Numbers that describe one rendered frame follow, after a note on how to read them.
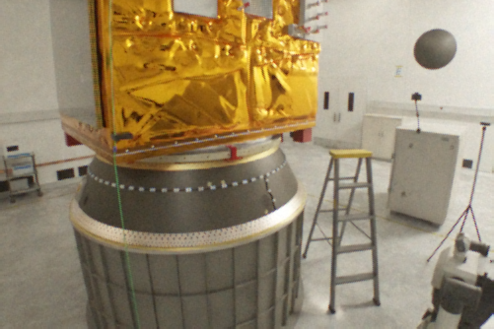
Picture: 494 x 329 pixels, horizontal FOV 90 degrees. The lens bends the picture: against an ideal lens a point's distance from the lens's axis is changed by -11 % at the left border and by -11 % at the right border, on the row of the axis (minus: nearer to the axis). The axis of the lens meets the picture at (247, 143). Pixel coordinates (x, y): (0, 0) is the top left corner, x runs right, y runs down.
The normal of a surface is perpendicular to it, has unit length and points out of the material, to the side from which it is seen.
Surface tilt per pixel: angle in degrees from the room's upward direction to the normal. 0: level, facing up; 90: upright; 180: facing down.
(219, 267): 90
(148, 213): 62
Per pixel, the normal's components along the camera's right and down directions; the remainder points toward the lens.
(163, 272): 0.02, 0.22
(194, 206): 0.18, -0.27
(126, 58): 0.60, 0.14
